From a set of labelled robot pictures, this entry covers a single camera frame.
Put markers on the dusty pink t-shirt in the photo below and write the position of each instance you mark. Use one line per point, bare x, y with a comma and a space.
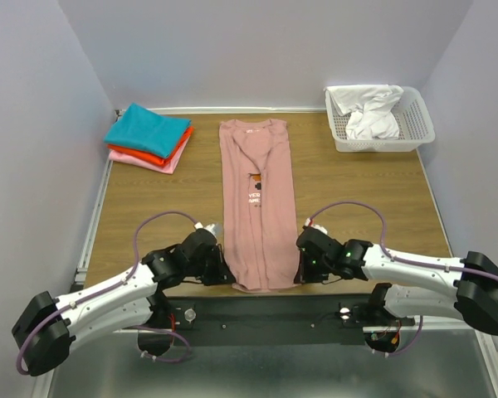
259, 215

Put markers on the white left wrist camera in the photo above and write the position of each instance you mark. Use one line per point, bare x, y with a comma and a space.
214, 228

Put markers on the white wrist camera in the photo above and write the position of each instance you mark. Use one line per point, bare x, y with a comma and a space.
214, 228
310, 223

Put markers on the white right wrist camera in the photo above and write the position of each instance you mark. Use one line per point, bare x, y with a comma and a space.
310, 223

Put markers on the folded orange t-shirt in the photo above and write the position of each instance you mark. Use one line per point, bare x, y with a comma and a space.
150, 157

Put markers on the folded light pink t-shirt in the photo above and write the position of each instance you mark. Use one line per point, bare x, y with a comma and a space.
168, 167

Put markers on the white perforated plastic basket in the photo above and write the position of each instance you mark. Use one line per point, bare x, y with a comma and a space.
413, 119

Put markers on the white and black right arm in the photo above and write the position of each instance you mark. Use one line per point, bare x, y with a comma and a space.
408, 285

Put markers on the white crumpled t-shirt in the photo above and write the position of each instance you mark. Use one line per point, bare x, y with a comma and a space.
369, 108

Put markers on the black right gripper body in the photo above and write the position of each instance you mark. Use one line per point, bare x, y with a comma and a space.
308, 269

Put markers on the folded teal t-shirt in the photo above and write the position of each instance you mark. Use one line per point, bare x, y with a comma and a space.
143, 130

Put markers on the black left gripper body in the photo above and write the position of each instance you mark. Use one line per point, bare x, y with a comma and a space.
217, 270

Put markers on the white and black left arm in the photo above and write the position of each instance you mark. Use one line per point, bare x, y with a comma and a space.
50, 328

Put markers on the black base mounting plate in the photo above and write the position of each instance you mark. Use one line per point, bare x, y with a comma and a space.
276, 320

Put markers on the aluminium left side rail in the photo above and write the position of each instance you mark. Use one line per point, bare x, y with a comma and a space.
82, 267

